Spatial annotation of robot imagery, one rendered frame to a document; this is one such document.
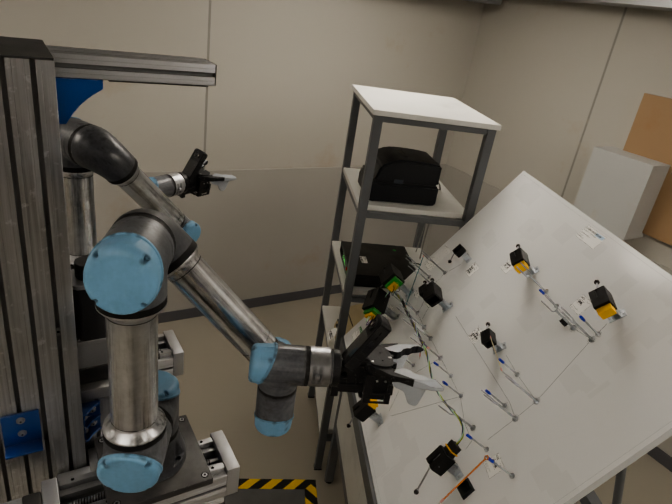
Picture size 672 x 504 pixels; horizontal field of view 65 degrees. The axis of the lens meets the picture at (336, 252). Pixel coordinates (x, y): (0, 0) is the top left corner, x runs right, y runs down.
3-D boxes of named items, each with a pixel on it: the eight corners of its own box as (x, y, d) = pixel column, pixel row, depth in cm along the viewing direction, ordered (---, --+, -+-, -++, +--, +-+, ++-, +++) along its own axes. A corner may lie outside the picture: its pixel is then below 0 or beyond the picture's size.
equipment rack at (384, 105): (312, 471, 273) (373, 109, 195) (306, 392, 327) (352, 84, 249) (407, 473, 281) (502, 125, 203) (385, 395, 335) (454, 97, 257)
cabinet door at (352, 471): (351, 528, 201) (368, 451, 184) (336, 423, 250) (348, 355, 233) (356, 528, 201) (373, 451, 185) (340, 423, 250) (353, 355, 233)
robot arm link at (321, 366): (310, 338, 102) (312, 359, 95) (333, 340, 103) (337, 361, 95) (305, 372, 105) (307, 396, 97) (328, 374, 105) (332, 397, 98)
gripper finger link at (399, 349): (408, 363, 113) (378, 374, 107) (413, 338, 111) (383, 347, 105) (419, 369, 111) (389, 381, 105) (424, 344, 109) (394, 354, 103)
